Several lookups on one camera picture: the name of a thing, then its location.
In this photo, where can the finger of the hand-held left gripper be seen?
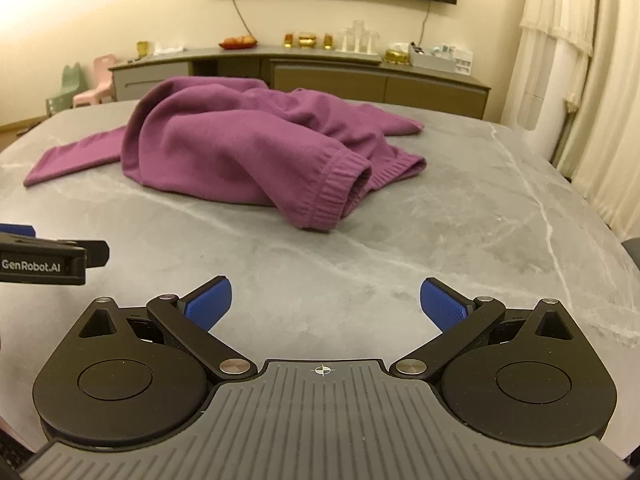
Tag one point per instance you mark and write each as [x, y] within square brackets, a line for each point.
[97, 254]
[17, 230]

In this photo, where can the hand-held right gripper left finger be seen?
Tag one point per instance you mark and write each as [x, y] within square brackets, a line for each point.
[212, 302]

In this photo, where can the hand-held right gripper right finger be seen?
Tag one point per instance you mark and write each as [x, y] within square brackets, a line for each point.
[440, 304]

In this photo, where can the purple sweater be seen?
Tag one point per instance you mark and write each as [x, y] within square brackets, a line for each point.
[225, 145]

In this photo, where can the green child chair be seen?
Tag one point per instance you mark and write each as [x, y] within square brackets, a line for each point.
[62, 92]

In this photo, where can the pink child chair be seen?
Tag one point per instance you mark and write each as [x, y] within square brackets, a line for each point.
[97, 87]

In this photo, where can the yellow cup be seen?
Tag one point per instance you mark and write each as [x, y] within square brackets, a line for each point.
[143, 49]

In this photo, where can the long grey-brown sideboard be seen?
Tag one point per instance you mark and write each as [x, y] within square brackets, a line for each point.
[425, 90]

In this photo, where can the white flat tray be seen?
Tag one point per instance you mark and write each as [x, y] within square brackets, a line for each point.
[167, 50]

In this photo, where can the white air purifier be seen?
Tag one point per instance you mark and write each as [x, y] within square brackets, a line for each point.
[537, 90]

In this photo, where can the white organizer box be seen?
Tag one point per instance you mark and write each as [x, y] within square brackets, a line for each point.
[440, 60]

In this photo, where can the gold tissue box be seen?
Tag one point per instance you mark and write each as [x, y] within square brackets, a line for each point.
[397, 56]

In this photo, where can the cream curtain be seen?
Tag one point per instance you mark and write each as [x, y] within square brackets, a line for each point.
[605, 110]

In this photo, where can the plate of orange fruit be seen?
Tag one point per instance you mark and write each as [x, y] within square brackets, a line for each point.
[239, 42]

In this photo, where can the amber glass cup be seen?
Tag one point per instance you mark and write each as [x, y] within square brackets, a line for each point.
[328, 41]
[288, 41]

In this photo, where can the clear glass cup set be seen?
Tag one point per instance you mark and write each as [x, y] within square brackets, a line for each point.
[357, 40]

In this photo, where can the gold bowl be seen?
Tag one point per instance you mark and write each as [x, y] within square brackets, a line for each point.
[308, 41]

